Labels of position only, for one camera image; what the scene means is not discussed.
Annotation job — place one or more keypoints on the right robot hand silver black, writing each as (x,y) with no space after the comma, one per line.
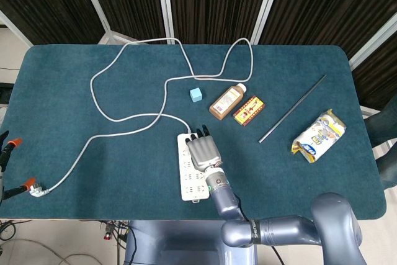
(203,153)

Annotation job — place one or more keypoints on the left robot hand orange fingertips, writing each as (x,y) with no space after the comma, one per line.
(17,142)

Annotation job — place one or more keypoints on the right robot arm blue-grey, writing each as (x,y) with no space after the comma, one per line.
(279,231)

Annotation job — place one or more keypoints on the white power strip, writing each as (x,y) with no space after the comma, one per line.
(184,168)

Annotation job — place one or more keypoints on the black box on floor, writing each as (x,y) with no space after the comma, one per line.
(4,92)

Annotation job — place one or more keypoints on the brown bottle white cap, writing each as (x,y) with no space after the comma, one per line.
(224,103)

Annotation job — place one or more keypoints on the light blue cube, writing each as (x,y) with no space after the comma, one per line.
(196,95)

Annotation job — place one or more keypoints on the red yellow printed box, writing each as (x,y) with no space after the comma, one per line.
(249,110)

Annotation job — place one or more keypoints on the teal table mat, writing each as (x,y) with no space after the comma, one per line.
(124,168)

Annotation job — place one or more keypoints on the blue-grey robot torso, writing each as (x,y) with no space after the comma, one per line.
(173,240)

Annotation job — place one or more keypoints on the dark metal rod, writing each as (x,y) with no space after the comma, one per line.
(292,109)

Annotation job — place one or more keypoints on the white yellow blue snack bag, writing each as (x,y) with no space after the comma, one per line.
(319,136)

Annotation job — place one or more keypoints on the red button device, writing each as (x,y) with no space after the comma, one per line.
(107,234)

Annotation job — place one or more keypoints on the dark grey rounded object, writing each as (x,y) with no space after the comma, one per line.
(386,119)

